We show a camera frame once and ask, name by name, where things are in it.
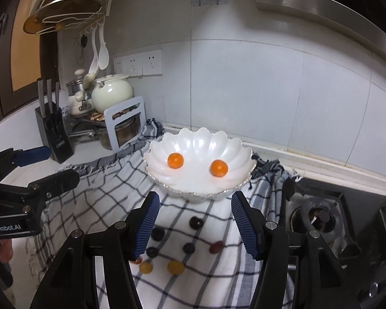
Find dark blue grape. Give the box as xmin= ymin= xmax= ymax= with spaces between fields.
xmin=182 ymin=243 xmax=196 ymax=255

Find checkered kitchen cloth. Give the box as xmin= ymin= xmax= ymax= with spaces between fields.
xmin=25 ymin=117 xmax=305 ymax=309

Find small white steamer pot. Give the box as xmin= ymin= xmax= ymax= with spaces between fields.
xmin=66 ymin=69 xmax=94 ymax=116

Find wall mounted lid rack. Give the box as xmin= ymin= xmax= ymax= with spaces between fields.
xmin=23 ymin=0 xmax=112 ymax=35

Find range hood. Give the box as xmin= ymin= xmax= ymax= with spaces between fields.
xmin=253 ymin=0 xmax=386 ymax=68

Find red grape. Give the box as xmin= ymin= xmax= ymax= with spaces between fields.
xmin=209 ymin=241 xmax=224 ymax=255

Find black knife block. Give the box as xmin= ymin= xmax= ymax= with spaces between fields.
xmin=35 ymin=78 xmax=74 ymax=164

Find steel pot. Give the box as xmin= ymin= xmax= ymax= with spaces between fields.
xmin=95 ymin=115 xmax=140 ymax=150

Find wall socket panel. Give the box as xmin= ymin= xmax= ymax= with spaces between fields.
xmin=113 ymin=49 xmax=162 ymax=78

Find white pot rack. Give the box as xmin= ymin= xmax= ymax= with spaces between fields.
xmin=104 ymin=96 xmax=146 ymax=153

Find yellow green grape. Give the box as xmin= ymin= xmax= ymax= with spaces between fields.
xmin=167 ymin=260 xmax=185 ymax=276

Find small dark grape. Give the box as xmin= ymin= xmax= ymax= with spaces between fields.
xmin=146 ymin=246 xmax=159 ymax=258

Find gas stove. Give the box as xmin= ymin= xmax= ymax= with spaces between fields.
xmin=279 ymin=179 xmax=386 ymax=308

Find white scalloped bowl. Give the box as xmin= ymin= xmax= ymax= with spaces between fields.
xmin=143 ymin=128 xmax=256 ymax=203

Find cream ceramic pot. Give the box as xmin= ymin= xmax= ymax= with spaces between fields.
xmin=92 ymin=74 xmax=134 ymax=114

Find mandarin orange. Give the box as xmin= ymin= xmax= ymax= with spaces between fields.
xmin=209 ymin=159 xmax=229 ymax=178
xmin=167 ymin=153 xmax=184 ymax=169

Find left hand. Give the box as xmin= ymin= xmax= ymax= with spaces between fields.
xmin=0 ymin=239 xmax=14 ymax=264

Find hanging scissors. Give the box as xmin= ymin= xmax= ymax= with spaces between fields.
xmin=80 ymin=34 xmax=88 ymax=49

